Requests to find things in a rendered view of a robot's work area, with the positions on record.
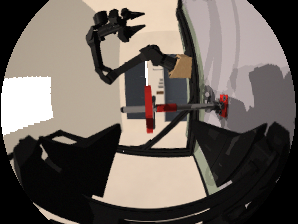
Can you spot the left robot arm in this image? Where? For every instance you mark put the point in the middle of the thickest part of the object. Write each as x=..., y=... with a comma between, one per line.
x=93, y=37

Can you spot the red ring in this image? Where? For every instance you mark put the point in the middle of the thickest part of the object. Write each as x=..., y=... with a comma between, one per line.
x=148, y=109

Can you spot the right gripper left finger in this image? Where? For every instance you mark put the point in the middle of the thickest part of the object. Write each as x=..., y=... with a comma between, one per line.
x=90, y=159

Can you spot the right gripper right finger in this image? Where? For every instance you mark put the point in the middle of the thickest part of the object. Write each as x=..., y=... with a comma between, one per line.
x=224, y=150

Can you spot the grey post with red foot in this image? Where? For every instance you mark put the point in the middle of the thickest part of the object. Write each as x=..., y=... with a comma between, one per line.
x=220, y=107

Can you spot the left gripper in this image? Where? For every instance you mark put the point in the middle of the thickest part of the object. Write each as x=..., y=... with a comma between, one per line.
x=129, y=31

